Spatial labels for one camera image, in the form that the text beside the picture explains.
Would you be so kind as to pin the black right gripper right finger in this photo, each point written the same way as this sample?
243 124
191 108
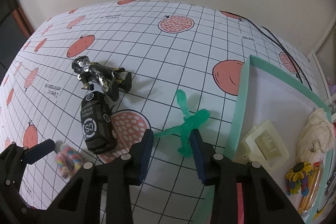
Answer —
216 170

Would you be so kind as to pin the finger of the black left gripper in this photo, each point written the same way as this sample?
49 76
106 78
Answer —
39 150

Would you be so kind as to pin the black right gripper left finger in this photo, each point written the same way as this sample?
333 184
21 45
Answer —
129 169

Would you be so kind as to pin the green translucent toy airplane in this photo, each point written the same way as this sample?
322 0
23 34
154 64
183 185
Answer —
190 122

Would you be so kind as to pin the black toy car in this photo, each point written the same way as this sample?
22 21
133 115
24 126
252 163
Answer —
96 123

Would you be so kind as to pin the colourful sunflower hair clip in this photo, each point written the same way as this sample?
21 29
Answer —
297 179

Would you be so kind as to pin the cracker snack pack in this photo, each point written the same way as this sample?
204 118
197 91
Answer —
314 180

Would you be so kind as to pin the cream knitted scrunchie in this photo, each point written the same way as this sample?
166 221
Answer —
316 139

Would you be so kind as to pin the pink hair roller clip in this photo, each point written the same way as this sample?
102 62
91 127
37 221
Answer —
240 203

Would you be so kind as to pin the cream plastic hair claw clip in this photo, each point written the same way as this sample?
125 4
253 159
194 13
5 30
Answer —
264 145

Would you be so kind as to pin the teal shallow cardboard box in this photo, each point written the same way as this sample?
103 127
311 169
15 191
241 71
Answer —
266 93

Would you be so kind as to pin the black silver action figure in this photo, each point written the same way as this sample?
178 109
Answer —
109 79

